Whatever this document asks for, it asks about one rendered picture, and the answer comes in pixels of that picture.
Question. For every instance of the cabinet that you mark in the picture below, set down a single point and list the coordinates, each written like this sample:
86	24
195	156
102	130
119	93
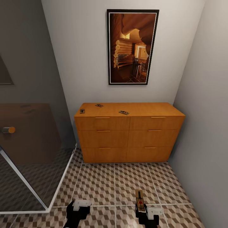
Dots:
146	134

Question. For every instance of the shower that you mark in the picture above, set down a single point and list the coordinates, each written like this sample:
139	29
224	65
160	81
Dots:
31	189

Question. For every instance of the door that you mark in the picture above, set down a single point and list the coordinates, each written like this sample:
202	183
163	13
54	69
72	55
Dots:
14	193
36	132

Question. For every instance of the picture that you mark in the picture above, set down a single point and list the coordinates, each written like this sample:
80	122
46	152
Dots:
131	35

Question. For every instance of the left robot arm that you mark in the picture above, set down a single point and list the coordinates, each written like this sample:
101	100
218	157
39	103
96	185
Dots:
77	212

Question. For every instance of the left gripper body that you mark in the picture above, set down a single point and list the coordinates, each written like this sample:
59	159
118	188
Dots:
81	214

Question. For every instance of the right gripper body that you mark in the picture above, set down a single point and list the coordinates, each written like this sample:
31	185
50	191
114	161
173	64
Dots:
143	220

